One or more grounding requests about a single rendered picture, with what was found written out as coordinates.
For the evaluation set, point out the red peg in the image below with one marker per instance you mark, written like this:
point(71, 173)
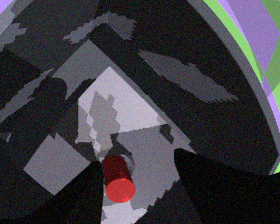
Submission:
point(119, 185)

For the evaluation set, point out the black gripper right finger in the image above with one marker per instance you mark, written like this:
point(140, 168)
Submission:
point(226, 195)

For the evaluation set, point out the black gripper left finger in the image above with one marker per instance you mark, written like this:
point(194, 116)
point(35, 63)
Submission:
point(77, 203)

